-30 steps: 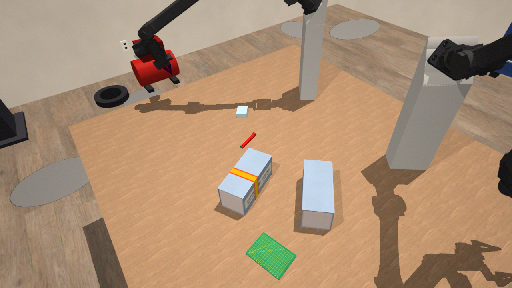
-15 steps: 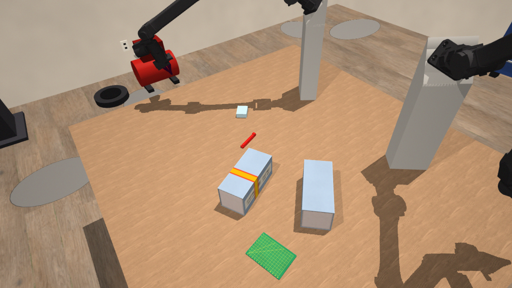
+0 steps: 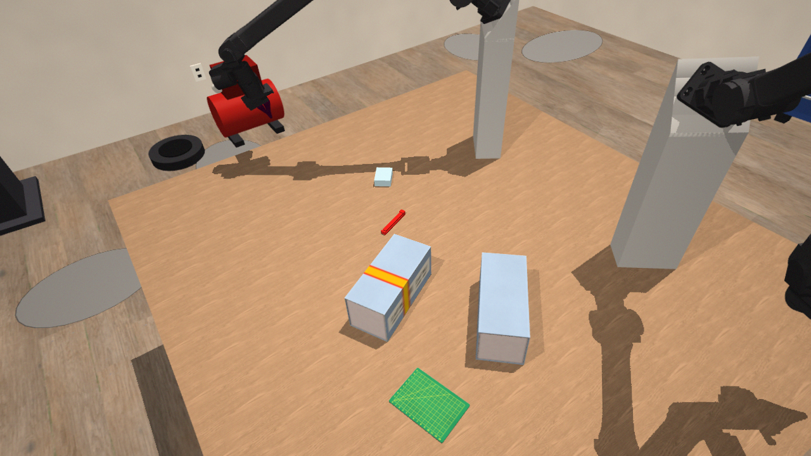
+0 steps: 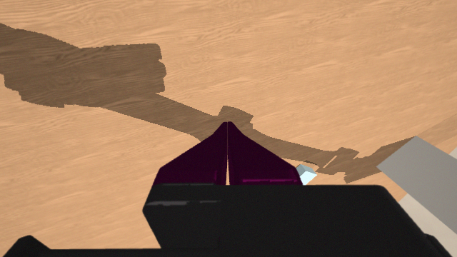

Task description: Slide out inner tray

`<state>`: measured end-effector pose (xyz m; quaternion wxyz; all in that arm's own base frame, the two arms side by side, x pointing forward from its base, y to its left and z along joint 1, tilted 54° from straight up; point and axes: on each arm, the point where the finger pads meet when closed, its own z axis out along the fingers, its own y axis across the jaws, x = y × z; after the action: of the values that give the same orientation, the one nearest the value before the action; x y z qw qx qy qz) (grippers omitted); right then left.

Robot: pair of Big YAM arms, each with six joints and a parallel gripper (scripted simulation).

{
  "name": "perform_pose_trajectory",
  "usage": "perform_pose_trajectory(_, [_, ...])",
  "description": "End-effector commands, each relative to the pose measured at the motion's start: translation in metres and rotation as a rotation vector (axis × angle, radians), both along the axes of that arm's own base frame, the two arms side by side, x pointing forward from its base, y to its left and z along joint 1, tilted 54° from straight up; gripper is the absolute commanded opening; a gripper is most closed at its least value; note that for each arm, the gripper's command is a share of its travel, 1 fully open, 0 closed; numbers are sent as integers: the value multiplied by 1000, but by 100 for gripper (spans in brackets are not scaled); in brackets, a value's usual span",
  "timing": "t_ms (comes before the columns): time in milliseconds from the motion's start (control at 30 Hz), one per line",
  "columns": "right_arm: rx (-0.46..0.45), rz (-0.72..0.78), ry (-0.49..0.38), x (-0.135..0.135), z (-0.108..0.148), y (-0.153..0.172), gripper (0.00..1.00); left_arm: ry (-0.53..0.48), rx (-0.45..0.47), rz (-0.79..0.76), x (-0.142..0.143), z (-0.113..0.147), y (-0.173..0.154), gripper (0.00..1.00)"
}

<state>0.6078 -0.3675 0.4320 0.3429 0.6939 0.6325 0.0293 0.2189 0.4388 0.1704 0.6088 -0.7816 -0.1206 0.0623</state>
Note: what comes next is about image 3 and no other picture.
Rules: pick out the green cutting mat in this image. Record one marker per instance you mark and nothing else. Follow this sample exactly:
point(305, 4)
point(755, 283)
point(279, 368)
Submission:
point(429, 404)

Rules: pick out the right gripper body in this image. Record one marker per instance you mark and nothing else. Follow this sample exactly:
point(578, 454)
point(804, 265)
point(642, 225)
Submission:
point(256, 94)

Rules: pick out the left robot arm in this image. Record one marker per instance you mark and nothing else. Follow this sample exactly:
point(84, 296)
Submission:
point(717, 95)

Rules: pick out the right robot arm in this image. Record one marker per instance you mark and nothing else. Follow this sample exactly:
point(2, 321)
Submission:
point(233, 50)

